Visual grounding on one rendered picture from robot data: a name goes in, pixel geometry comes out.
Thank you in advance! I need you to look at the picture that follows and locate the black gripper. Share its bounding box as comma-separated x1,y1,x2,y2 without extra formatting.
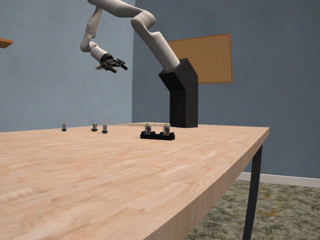
100,53,128,73

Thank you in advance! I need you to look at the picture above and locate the black rack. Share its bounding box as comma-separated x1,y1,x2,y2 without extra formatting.
140,131,175,141

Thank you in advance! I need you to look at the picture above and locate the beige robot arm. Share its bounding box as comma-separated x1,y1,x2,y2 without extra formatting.
80,0,180,72

